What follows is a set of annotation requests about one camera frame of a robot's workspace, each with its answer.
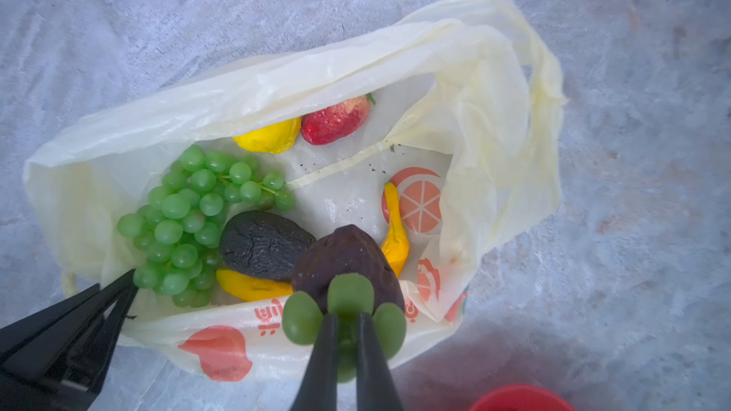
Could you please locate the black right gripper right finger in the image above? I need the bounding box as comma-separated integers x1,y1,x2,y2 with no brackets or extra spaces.
356,313,405,411

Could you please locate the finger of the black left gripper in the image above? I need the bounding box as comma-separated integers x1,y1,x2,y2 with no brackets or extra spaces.
1,285,101,354
9,270,138,394

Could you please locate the yellow fruit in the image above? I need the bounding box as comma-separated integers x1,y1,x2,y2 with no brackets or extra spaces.
233,117,302,154

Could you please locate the yellow banana in bag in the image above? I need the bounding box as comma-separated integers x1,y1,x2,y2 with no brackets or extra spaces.
216,183,410,302

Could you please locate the purple mangosteen green calyx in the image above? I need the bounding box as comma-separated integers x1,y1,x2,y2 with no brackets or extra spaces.
282,225,407,384

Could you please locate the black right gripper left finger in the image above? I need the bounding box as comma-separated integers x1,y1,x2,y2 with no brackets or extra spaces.
290,314,340,411

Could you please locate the dark avocado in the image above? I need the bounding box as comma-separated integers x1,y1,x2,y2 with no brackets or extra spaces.
219,210,315,282

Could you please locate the red fruit in bag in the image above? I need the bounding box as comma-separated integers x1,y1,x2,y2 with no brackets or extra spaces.
300,94,374,146

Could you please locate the pale yellow plastic bag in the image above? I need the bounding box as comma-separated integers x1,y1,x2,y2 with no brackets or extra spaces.
23,0,565,366

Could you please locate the red flower-shaped plate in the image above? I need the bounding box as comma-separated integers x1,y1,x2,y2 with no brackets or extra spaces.
469,384,575,411

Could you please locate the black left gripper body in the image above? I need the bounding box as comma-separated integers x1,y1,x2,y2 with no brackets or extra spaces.
1,353,91,410

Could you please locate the green grapes bunch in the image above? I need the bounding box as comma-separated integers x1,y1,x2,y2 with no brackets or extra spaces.
116,145,294,307

